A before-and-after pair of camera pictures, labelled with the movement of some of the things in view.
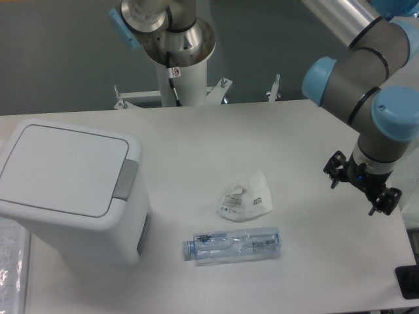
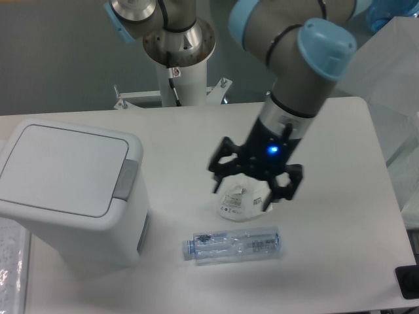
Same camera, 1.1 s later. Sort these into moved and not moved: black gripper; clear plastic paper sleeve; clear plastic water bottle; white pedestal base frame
Moved: black gripper
Not moved: white pedestal base frame; clear plastic water bottle; clear plastic paper sleeve
